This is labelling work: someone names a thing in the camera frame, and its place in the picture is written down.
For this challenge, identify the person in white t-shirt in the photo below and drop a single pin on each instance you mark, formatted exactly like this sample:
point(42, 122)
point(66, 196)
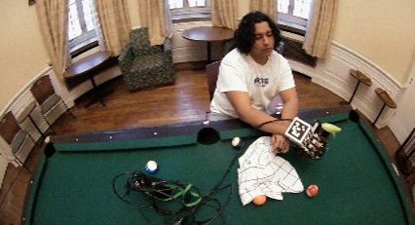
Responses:
point(253, 79)

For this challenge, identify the round wooden table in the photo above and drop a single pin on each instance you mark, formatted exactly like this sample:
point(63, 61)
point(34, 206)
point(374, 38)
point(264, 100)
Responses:
point(208, 33)

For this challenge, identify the white marker cube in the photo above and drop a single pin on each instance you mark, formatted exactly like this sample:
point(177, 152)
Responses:
point(298, 131)

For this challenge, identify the beige curtain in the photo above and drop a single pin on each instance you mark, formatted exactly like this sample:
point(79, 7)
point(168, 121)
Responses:
point(264, 2)
point(114, 20)
point(152, 15)
point(225, 9)
point(321, 23)
point(52, 30)

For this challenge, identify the dark pool table rail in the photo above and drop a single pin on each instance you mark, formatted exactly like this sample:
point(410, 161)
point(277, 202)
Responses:
point(130, 134)

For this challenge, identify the dark chair behind person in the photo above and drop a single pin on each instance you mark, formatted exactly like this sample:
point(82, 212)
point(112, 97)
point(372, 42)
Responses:
point(212, 77)

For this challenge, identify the dark wooden chair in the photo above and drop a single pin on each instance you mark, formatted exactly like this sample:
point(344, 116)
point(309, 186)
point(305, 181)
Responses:
point(406, 153)

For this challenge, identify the orange billiard ball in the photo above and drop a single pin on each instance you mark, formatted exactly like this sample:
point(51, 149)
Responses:
point(260, 200)

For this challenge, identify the black device box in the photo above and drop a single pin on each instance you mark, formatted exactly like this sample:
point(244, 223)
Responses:
point(142, 182)

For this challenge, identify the wooden folding chair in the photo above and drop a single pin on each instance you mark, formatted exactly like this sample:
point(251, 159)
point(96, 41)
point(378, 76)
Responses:
point(48, 98)
point(15, 135)

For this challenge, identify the red striped billiard ball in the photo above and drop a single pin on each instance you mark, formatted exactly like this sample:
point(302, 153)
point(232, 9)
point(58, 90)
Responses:
point(312, 190)

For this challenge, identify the white checked cloth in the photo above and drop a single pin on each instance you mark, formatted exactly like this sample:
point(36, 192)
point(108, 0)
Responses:
point(267, 171)

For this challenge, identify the green patterned armchair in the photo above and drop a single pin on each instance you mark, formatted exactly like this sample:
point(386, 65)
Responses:
point(147, 61)

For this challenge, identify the window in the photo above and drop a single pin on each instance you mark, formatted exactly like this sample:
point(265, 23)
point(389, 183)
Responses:
point(82, 17)
point(189, 4)
point(295, 7)

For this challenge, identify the yellow striped billiard ball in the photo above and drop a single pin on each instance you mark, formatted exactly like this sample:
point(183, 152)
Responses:
point(236, 142)

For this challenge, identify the dark radiator grille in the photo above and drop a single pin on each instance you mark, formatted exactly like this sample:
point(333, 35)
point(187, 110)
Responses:
point(300, 52)

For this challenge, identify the yellow-green soft toy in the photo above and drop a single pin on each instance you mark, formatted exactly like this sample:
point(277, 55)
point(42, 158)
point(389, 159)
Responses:
point(332, 128)

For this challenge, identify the blue and white billiard ball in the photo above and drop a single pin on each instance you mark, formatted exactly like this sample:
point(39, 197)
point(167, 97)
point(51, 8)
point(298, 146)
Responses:
point(151, 167)

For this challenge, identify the long wooden side table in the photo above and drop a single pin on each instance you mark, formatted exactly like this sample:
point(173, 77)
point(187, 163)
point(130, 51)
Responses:
point(88, 65)

